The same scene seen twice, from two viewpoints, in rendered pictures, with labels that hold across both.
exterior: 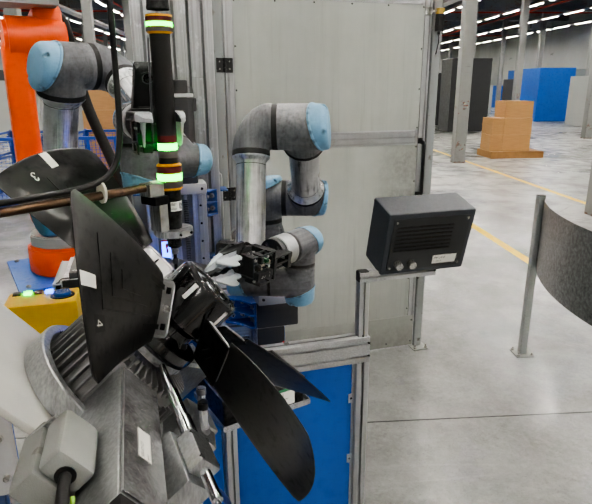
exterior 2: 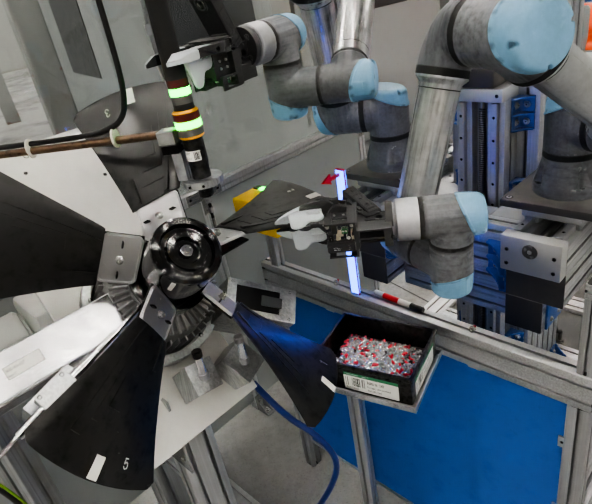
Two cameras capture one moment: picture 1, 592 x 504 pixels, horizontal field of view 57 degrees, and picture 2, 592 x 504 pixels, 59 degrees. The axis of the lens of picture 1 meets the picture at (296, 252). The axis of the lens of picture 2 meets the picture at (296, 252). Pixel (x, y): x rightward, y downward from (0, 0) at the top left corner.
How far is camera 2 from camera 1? 95 cm
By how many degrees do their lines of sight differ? 61
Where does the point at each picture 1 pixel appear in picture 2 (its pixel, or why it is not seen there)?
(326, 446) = (523, 473)
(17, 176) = (93, 113)
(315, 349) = (505, 355)
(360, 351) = (576, 392)
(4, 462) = not seen: hidden behind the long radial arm
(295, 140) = (477, 57)
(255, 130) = (431, 40)
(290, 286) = (427, 267)
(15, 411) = (43, 295)
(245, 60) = not seen: outside the picture
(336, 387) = (540, 416)
